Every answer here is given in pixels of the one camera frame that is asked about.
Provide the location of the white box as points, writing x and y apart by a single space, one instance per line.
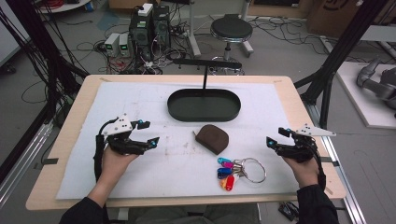
145 9

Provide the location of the white table mat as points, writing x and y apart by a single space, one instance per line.
174 174

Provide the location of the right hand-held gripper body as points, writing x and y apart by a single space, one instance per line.
303 146

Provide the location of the black frame post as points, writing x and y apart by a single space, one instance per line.
342 46

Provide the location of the black key stand with tray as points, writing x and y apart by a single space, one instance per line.
204 105

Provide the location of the brown key pouch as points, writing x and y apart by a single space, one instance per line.
213 138

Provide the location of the black round stool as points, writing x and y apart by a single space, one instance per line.
231 29

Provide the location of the white round table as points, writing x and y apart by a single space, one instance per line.
62 6

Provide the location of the aluminium rail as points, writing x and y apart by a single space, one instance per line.
21 165
345 174

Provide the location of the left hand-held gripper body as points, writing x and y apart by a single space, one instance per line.
120 126

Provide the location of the cardboard box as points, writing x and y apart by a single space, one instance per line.
342 15

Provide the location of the black computer tower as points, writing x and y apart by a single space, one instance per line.
140 34
162 26

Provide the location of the white platform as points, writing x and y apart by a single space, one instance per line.
355 93

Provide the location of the person's right hand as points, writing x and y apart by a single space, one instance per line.
303 172

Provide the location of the black device on floor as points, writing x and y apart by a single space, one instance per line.
288 211

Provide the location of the white desk leg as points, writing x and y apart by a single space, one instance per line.
193 31
246 43

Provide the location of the person's left hand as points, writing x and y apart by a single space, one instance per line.
116 165

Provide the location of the wooden table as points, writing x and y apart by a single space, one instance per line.
314 102

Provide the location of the grey power supply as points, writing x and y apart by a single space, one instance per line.
112 43
124 45

